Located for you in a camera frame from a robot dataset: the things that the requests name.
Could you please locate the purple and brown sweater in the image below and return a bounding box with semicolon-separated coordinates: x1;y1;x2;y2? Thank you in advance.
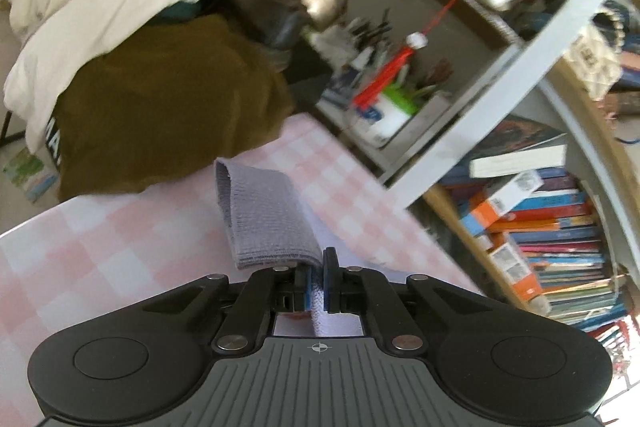
215;158;362;337

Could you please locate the pink cartoon checkered table mat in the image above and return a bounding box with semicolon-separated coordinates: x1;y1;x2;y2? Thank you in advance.
1;115;473;426

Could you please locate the row of colourful books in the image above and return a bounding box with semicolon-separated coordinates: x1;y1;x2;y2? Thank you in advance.
437;115;628;332

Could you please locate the white wooden bookshelf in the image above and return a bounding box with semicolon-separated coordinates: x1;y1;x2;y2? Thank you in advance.
284;0;640;308

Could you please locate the brown corduroy garment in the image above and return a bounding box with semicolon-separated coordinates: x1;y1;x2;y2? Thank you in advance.
49;15;294;200

